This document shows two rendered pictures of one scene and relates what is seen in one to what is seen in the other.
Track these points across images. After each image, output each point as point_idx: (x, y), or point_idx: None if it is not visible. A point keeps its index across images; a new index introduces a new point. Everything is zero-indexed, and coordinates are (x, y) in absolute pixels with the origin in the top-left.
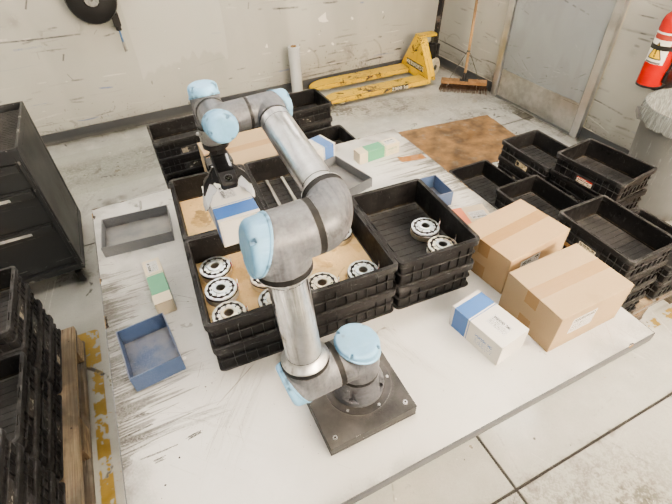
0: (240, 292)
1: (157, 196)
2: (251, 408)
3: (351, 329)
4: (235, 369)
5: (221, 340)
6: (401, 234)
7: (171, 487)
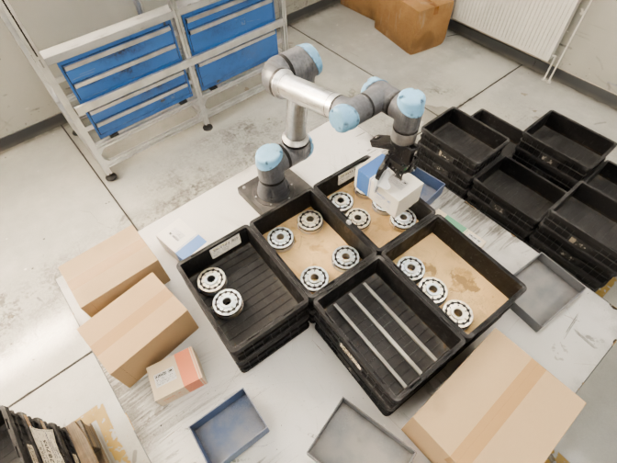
0: (372, 209)
1: (582, 361)
2: None
3: (273, 155)
4: None
5: None
6: (252, 299)
7: (354, 142)
